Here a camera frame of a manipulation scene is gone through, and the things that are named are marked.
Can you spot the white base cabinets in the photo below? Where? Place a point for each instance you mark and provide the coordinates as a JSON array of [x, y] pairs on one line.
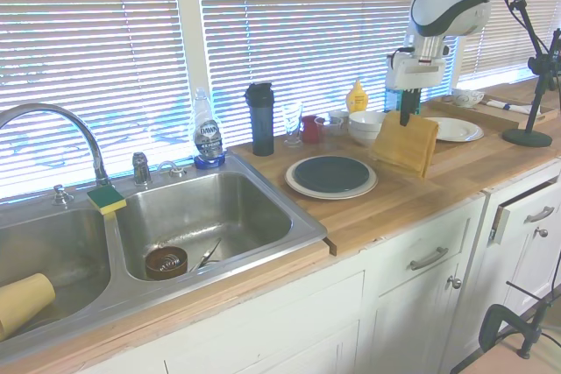
[[263, 326]]

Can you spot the white window blind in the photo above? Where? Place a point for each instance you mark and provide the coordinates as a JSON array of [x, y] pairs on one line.
[[87, 41], [307, 19], [495, 41]]

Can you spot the chrome gooseneck faucet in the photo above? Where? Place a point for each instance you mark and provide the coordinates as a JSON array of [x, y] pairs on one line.
[[87, 137]]

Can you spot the white dinner plate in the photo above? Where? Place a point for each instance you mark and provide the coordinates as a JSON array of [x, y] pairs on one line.
[[458, 129]]

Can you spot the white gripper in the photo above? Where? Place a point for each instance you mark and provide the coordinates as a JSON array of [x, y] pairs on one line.
[[416, 74]]

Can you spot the dark blue plate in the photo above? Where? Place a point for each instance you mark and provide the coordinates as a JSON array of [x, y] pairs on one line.
[[331, 174]]

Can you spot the black round base stand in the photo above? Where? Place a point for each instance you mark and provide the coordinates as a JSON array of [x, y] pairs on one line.
[[526, 137]]

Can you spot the silver cabinet knob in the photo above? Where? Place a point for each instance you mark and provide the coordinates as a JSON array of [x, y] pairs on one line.
[[455, 282], [543, 232]]

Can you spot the silver drawer pull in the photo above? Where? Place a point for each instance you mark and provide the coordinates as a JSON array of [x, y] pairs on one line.
[[428, 258], [539, 214]]

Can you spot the black shaker bottle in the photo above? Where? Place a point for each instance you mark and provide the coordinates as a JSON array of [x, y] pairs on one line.
[[262, 129]]

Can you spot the wooden serving tray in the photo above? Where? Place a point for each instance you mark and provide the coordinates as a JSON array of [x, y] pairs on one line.
[[482, 112]]

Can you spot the clear glass goblet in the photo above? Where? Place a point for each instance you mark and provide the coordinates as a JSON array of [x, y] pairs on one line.
[[292, 117]]

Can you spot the stainless steel double sink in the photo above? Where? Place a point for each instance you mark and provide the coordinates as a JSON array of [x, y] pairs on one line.
[[197, 216]]

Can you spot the dark metal clamp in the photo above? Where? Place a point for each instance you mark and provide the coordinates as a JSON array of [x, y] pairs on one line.
[[491, 321]]

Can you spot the metal utensil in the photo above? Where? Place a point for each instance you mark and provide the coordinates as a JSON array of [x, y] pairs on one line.
[[206, 256]]

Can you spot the clear plastic cup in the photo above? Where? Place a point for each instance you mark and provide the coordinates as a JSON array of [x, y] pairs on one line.
[[328, 136]]

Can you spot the chrome side sprayer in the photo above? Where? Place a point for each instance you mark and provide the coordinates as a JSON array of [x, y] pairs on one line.
[[141, 168]]

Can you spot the teal blue container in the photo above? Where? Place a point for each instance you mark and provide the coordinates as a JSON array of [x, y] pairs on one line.
[[392, 101]]

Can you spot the clear Dawn soap bottle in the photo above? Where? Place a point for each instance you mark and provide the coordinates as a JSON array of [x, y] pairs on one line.
[[209, 133]]

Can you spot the red mug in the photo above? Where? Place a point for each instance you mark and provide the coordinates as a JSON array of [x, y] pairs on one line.
[[310, 131]]

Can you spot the chrome sink knob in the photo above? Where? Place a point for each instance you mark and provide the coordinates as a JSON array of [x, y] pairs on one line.
[[61, 195]]

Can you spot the brown bowl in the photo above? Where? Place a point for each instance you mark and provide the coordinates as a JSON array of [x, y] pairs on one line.
[[152, 270]]

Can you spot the yellow green sponge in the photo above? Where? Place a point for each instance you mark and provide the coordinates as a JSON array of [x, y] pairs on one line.
[[105, 199]]

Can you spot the rolled white napkin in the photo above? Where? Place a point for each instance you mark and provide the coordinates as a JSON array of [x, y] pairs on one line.
[[517, 107]]

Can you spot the yellow plastic cup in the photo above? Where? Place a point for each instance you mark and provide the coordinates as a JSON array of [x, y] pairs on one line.
[[26, 304]]

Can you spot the white patterned sugar bowl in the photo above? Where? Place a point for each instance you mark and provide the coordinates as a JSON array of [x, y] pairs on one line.
[[466, 97]]

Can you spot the yellow terry towel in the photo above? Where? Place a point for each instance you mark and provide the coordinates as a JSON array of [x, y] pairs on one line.
[[407, 146]]

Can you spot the small white ramekin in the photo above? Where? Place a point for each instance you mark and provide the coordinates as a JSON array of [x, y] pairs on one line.
[[338, 116]]

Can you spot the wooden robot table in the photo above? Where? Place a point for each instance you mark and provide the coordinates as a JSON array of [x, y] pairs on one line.
[[526, 362]]

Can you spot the yellow mustard bottle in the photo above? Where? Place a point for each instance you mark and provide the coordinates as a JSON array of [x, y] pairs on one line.
[[357, 100]]

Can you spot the small metal whisk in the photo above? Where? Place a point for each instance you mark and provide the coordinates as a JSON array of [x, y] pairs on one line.
[[169, 263]]

